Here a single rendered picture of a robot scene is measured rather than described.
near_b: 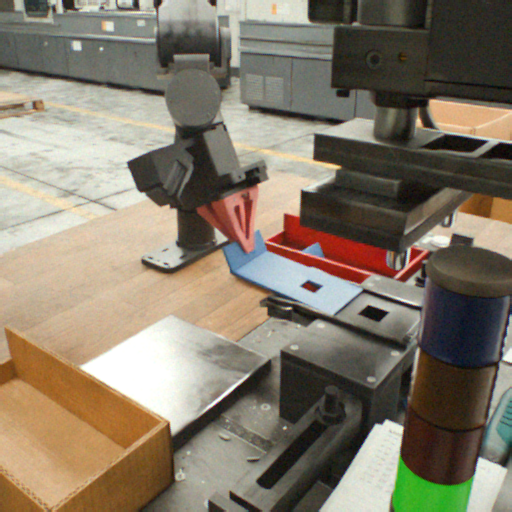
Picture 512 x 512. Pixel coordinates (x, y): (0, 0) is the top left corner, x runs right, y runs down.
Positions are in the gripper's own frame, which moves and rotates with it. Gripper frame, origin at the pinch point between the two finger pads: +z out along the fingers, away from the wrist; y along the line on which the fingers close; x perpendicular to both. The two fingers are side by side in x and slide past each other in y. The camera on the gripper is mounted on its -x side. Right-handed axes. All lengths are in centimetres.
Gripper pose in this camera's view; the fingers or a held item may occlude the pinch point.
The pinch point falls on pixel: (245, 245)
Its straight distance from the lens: 69.4
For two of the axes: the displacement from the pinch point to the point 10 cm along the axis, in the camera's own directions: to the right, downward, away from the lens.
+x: 6.1, -3.6, 7.1
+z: 3.5, 9.2, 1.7
